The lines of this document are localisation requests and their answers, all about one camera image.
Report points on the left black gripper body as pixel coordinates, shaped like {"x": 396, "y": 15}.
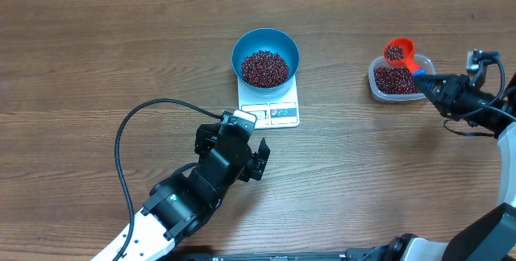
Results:
{"x": 201, "y": 158}

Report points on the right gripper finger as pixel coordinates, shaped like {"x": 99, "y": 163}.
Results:
{"x": 437, "y": 84}
{"x": 436, "y": 97}

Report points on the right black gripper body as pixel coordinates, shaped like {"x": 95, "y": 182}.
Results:
{"x": 463, "y": 100}

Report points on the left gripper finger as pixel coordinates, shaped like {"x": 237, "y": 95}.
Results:
{"x": 254, "y": 168}
{"x": 206, "y": 138}

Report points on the red scoop with blue handle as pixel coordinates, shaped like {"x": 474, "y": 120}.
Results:
{"x": 400, "y": 53}

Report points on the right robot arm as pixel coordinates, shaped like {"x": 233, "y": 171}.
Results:
{"x": 433, "y": 183}

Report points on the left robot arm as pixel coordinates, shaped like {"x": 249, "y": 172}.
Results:
{"x": 180, "y": 205}

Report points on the white digital kitchen scale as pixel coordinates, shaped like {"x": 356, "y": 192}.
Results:
{"x": 274, "y": 108}

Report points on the red beans in bowl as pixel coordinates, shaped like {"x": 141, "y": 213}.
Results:
{"x": 264, "y": 69}

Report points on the blue bowl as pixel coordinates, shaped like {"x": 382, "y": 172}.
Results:
{"x": 266, "y": 39}

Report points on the clear plastic container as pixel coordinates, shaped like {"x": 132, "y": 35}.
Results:
{"x": 424, "y": 62}

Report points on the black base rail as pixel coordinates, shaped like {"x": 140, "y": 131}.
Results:
{"x": 352, "y": 254}

